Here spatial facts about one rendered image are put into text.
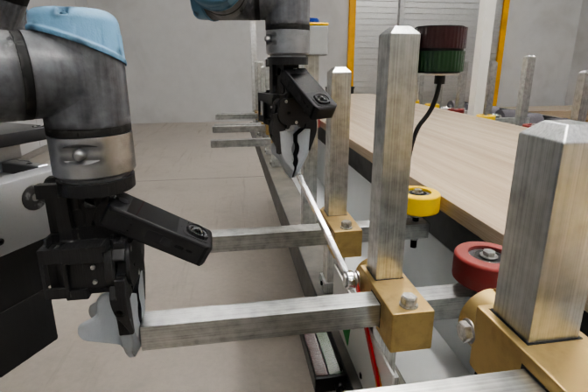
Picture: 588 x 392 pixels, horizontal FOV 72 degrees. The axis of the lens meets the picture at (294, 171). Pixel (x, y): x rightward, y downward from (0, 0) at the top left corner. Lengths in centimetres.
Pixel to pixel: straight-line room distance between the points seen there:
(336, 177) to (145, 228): 40
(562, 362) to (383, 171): 27
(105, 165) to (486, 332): 34
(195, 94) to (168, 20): 140
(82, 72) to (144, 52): 785
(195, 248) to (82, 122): 16
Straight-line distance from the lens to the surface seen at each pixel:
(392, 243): 52
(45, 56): 39
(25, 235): 64
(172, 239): 43
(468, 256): 55
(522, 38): 1014
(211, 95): 813
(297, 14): 70
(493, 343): 32
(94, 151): 41
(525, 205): 28
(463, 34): 50
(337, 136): 72
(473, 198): 80
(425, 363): 83
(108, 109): 40
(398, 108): 48
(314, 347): 70
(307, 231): 72
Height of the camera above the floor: 114
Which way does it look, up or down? 15 degrees down
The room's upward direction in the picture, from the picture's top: straight up
